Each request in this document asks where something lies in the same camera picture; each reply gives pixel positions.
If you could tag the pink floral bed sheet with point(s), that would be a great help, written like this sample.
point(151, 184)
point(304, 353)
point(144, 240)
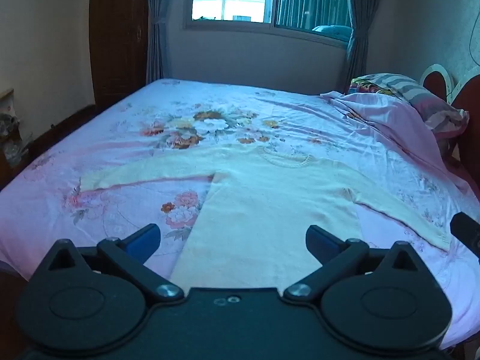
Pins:
point(123, 150)

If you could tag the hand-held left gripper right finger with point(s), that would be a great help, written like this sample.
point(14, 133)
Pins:
point(318, 238)

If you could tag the cluttered bedside shelf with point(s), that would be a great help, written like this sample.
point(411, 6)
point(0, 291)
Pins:
point(9, 135)

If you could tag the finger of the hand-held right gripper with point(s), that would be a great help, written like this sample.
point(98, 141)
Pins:
point(465, 228)

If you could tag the colourful floral pillow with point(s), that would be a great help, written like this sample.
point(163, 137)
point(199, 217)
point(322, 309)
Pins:
point(369, 86)

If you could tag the red white-trimmed headboard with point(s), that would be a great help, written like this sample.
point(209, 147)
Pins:
point(468, 101)

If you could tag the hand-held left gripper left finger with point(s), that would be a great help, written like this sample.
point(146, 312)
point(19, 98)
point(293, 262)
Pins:
point(145, 237)

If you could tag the dark wooden bed frame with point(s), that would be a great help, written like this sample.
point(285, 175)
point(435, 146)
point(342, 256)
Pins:
point(56, 131)

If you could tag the cream knitted sweater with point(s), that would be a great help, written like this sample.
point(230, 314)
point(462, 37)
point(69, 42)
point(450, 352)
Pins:
point(262, 217)

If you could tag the dark wooden wardrobe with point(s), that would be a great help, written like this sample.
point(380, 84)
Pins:
point(118, 33)

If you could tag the teal cloth bundle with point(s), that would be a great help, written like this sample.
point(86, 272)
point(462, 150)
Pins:
point(332, 32)

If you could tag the grey curtain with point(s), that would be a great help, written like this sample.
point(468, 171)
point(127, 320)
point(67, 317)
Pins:
point(358, 26)
point(155, 26)

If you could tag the plain pink blanket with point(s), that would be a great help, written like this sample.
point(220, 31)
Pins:
point(390, 120)

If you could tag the grey pink striped pillow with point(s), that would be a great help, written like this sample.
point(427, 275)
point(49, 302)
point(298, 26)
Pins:
point(423, 99)

